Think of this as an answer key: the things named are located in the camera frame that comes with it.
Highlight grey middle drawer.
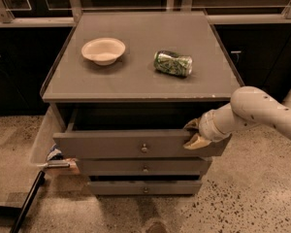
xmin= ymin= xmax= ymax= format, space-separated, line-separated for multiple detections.
xmin=77 ymin=157 xmax=210 ymax=176

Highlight clear plastic bin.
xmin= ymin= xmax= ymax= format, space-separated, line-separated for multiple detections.
xmin=30 ymin=108 xmax=79 ymax=175

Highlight grey drawer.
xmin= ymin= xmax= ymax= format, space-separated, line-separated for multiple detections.
xmin=77 ymin=157 xmax=210 ymax=176
xmin=87 ymin=181 xmax=202 ymax=195
xmin=52 ymin=109 xmax=232 ymax=159

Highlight dark right cabinet handle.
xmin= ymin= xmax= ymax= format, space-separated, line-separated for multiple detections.
xmin=230 ymin=50 xmax=242 ymax=64

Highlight grey bottom drawer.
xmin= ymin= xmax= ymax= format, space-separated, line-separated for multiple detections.
xmin=87 ymin=181 xmax=202 ymax=195

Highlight white paper bowl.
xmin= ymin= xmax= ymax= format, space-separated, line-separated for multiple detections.
xmin=81 ymin=38 xmax=126 ymax=66

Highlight grey drawer cabinet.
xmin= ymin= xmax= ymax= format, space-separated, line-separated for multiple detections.
xmin=42 ymin=12 xmax=243 ymax=183

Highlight blue white snack bag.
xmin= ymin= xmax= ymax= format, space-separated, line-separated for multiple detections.
xmin=47 ymin=145 xmax=63 ymax=161

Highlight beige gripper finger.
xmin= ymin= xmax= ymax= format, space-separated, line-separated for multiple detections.
xmin=183 ymin=133 xmax=210 ymax=150
xmin=183 ymin=117 xmax=201 ymax=132

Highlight crushed green soda can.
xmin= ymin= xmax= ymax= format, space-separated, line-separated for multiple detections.
xmin=153 ymin=50 xmax=193 ymax=78

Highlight black pole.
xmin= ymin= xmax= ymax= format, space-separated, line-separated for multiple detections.
xmin=10 ymin=171 xmax=45 ymax=233

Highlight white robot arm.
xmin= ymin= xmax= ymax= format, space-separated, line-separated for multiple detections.
xmin=183 ymin=86 xmax=291 ymax=150

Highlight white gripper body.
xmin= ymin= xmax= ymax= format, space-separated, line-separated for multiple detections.
xmin=199 ymin=110 xmax=230 ymax=142

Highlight grey top drawer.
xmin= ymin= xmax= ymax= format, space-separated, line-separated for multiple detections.
xmin=52 ymin=109 xmax=232 ymax=159

